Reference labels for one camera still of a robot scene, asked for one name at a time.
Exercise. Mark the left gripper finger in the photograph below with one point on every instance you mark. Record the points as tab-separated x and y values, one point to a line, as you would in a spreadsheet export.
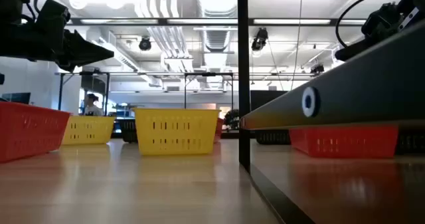
86	52

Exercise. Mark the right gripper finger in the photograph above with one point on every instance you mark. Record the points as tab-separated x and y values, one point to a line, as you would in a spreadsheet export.
348	52

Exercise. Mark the black plastic basket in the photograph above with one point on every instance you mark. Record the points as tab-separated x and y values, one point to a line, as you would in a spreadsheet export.
411	142
272	137
129	132

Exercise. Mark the yellow plastic basket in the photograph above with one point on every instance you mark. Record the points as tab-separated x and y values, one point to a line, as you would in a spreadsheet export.
88	131
176	131

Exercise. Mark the red plastic basket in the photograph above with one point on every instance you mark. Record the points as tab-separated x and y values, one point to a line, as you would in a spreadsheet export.
30	131
219	129
343	142

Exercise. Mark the person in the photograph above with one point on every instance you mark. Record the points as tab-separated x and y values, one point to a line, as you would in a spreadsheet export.
92	109

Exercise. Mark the black partition panel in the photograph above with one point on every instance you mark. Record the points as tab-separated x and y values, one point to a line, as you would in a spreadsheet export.
265	99

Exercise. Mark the dark potted plant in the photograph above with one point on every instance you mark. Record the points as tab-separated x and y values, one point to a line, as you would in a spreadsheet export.
231	120

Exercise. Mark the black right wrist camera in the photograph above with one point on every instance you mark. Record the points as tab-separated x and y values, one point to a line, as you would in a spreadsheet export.
382	21

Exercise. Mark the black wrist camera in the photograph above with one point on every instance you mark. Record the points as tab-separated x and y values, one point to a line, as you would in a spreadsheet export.
51	18
382	21

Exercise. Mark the hanging black ceiling camera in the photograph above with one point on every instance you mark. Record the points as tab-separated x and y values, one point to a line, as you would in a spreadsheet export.
317	68
145	44
259	39

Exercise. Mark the black shelf frame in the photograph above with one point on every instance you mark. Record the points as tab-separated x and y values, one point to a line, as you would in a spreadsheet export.
365	84

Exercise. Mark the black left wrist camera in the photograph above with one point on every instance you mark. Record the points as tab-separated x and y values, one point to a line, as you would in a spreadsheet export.
51	18

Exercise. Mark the black metal stand frame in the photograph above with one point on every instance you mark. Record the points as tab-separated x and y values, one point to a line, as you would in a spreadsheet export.
185	91
60	91

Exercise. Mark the dark wall monitor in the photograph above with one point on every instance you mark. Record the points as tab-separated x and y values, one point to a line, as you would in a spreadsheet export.
16	98

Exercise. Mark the black ceiling rail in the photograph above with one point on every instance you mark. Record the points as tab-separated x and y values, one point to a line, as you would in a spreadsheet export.
162	21

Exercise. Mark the silver ventilation duct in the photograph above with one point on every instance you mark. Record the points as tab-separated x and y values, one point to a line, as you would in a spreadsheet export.
216	38

